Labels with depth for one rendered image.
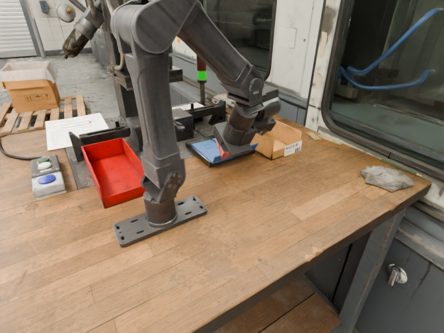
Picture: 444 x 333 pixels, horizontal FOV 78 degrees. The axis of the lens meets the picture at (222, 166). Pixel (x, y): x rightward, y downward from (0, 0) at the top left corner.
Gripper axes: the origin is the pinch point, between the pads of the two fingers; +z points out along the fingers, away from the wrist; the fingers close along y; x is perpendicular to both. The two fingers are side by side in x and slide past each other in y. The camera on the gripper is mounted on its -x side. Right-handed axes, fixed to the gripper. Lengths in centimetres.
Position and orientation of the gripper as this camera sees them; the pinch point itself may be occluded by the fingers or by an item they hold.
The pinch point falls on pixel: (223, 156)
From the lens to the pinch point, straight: 78.4
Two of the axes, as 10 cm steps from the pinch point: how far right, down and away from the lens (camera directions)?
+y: -4.4, -8.1, 3.9
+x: -8.6, 2.5, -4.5
